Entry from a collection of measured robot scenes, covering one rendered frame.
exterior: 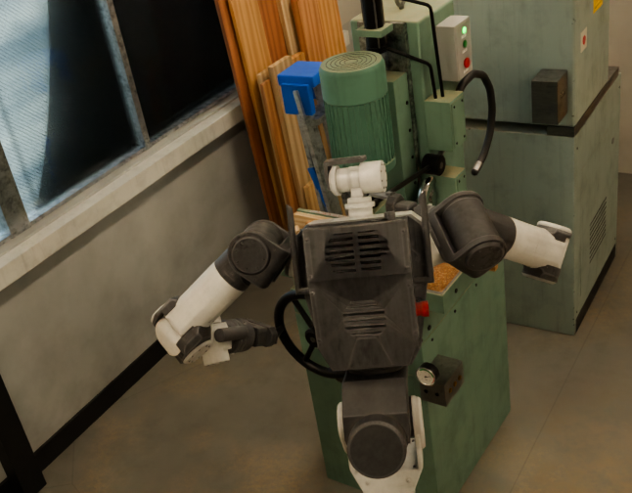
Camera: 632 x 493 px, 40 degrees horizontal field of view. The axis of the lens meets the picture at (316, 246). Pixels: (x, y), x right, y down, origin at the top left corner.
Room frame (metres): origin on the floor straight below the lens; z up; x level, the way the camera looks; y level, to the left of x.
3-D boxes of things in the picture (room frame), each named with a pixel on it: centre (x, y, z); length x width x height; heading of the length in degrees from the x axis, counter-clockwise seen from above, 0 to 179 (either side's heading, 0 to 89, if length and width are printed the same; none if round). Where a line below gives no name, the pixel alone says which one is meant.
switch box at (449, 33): (2.37, -0.48, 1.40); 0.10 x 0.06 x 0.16; 142
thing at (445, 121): (2.28, -0.43, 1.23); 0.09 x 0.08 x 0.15; 142
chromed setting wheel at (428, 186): (2.23, -0.35, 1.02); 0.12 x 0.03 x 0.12; 142
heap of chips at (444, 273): (1.98, -0.31, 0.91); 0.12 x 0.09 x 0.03; 142
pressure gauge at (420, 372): (1.88, -0.25, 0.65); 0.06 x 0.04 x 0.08; 52
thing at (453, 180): (2.25, -0.41, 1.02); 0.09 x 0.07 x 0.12; 52
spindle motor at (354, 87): (2.21, -0.17, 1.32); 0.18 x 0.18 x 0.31
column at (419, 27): (2.44, -0.35, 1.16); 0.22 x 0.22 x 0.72; 52
